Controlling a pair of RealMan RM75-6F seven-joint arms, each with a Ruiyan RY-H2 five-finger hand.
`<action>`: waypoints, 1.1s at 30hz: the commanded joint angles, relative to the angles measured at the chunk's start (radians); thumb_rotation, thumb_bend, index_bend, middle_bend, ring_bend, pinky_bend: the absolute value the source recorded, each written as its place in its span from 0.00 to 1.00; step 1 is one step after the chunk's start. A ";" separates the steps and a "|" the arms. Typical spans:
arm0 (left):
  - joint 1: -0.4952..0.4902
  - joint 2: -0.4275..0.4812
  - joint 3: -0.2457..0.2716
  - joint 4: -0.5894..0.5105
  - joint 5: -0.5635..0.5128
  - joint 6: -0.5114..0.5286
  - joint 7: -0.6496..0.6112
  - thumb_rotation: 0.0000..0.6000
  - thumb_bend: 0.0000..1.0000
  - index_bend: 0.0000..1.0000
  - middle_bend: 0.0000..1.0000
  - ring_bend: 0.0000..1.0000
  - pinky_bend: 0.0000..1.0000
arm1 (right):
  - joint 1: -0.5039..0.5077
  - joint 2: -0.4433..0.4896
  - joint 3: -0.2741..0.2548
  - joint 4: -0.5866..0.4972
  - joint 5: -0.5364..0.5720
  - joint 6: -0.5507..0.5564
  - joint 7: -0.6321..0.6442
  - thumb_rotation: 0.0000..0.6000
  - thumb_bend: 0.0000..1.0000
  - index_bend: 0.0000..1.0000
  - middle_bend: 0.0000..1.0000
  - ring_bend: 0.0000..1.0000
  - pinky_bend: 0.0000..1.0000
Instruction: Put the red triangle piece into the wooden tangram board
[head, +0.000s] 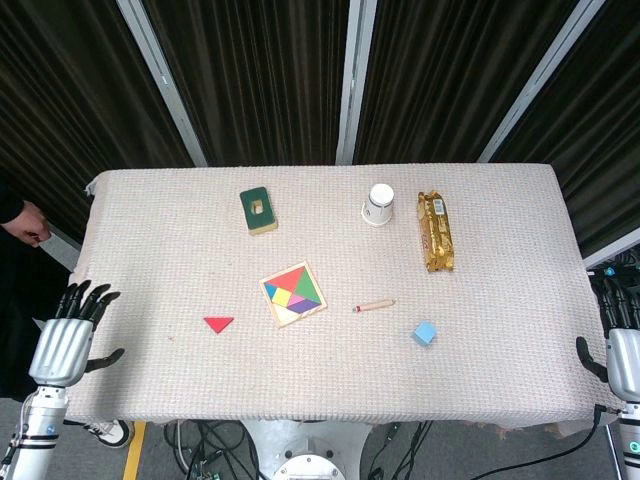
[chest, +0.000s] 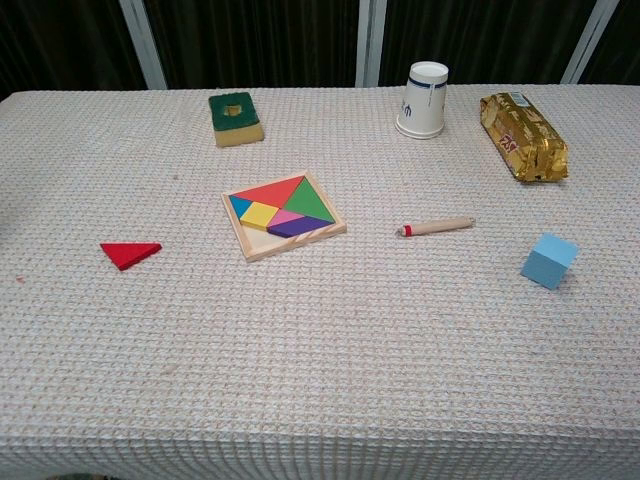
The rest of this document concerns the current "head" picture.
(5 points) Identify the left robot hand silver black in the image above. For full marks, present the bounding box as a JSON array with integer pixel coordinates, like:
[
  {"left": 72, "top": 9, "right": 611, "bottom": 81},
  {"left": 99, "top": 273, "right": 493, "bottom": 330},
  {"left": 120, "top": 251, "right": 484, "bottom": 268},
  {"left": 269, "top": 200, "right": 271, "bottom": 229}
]
[{"left": 28, "top": 279, "right": 125, "bottom": 389}]

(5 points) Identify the beige waffle tablecloth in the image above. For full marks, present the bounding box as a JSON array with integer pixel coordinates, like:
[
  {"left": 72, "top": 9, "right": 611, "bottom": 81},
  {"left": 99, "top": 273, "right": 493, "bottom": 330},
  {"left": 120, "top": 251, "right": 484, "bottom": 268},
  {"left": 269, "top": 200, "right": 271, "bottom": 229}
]
[{"left": 64, "top": 163, "right": 626, "bottom": 437}]

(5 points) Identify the bystander black sleeve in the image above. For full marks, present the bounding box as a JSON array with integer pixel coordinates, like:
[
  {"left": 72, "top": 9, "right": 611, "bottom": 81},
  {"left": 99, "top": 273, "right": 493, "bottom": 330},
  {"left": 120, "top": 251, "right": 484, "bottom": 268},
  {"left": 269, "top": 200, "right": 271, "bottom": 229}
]
[{"left": 0, "top": 172, "right": 26, "bottom": 227}]

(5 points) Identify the black pleated curtain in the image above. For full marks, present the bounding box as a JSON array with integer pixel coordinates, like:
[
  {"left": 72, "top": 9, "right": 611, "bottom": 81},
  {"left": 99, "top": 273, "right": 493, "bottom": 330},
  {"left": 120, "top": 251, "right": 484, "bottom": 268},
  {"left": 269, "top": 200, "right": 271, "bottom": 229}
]
[{"left": 0, "top": 0, "right": 640, "bottom": 261}]

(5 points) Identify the wooden pencil with red band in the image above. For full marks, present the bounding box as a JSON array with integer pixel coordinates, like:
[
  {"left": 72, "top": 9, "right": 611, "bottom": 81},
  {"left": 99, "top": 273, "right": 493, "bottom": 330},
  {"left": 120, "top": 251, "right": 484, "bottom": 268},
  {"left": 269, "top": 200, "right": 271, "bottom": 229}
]
[{"left": 352, "top": 298, "right": 397, "bottom": 315}]

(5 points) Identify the tangled black cable bundle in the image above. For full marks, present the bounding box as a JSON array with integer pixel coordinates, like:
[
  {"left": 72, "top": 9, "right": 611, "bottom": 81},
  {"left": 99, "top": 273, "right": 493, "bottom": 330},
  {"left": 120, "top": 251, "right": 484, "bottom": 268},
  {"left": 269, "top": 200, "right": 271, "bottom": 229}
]
[{"left": 164, "top": 420, "right": 254, "bottom": 480}]

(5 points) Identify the aluminium frame post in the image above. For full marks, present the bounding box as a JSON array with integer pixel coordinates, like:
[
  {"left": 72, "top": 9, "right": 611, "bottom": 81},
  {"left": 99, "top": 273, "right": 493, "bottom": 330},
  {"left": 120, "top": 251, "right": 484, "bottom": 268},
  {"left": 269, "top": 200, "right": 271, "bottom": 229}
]
[
  {"left": 476, "top": 0, "right": 609, "bottom": 164},
  {"left": 334, "top": 0, "right": 377, "bottom": 165},
  {"left": 116, "top": 0, "right": 208, "bottom": 168}
]

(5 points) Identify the green tangram triangle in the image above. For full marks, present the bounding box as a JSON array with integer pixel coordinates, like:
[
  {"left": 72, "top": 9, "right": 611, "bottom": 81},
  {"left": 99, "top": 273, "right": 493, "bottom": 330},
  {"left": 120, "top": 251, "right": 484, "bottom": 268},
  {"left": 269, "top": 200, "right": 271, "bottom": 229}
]
[{"left": 293, "top": 267, "right": 318, "bottom": 303}]

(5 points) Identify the black power cable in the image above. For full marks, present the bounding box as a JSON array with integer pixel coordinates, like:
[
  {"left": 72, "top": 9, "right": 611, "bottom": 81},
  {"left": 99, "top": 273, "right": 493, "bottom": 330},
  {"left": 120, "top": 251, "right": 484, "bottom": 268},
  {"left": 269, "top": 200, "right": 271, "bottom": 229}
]
[{"left": 492, "top": 405, "right": 604, "bottom": 480}]

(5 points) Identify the gold foil snack package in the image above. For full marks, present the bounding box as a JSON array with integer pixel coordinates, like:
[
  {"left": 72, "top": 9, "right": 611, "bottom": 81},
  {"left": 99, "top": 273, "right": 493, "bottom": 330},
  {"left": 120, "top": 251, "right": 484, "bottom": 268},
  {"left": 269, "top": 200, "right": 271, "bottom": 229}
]
[{"left": 417, "top": 189, "right": 456, "bottom": 274}]

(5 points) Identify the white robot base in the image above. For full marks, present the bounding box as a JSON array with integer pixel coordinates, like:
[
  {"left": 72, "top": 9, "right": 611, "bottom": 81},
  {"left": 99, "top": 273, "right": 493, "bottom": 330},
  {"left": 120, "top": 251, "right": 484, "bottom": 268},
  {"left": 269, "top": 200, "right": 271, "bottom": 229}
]
[{"left": 238, "top": 418, "right": 372, "bottom": 480}]

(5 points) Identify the bystander bare hand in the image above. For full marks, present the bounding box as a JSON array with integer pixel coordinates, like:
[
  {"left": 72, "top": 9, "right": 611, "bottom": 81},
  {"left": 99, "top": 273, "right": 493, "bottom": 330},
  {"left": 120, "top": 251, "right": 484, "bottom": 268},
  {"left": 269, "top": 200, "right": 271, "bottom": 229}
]
[{"left": 2, "top": 199, "right": 52, "bottom": 249}]

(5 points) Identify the light blue cube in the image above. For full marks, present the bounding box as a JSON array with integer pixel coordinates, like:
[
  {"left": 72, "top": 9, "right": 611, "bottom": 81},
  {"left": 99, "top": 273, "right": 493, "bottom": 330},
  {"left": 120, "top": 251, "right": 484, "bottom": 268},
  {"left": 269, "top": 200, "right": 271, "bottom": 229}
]
[{"left": 410, "top": 320, "right": 437, "bottom": 349}]

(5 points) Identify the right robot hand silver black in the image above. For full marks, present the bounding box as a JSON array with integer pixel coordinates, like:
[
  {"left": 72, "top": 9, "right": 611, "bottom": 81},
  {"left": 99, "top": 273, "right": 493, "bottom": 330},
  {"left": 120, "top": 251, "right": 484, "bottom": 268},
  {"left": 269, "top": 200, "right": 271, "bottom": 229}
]
[{"left": 575, "top": 273, "right": 640, "bottom": 401}]

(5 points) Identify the large red tangram triangle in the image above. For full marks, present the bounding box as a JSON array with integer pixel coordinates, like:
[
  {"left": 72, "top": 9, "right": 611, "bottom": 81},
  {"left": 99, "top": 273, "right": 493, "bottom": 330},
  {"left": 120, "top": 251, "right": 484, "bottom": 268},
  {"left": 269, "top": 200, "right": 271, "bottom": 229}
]
[{"left": 265, "top": 266, "right": 304, "bottom": 293}]

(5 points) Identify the red triangle piece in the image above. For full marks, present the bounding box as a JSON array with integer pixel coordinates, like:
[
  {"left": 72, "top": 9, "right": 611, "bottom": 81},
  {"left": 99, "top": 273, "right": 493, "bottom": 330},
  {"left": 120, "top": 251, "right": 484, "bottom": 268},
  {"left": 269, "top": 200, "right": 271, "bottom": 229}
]
[{"left": 202, "top": 316, "right": 236, "bottom": 335}]

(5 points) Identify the wooden tangram tray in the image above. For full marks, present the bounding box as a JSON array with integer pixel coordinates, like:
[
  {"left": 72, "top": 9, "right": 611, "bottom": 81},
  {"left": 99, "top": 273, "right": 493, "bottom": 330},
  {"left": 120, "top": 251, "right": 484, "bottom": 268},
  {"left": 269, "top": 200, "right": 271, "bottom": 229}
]
[{"left": 258, "top": 260, "right": 329, "bottom": 330}]

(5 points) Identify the white paper cup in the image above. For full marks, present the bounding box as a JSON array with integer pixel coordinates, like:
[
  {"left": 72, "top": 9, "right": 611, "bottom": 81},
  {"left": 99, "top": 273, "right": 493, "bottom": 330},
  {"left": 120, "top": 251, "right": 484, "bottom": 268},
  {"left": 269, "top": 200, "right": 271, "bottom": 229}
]
[{"left": 361, "top": 183, "right": 395, "bottom": 227}]

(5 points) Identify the white black sneaker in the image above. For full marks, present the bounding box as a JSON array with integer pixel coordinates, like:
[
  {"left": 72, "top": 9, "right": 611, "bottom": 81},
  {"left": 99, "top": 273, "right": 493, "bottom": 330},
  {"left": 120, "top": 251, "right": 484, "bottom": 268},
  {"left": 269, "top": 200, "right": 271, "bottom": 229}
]
[{"left": 82, "top": 419, "right": 135, "bottom": 450}]

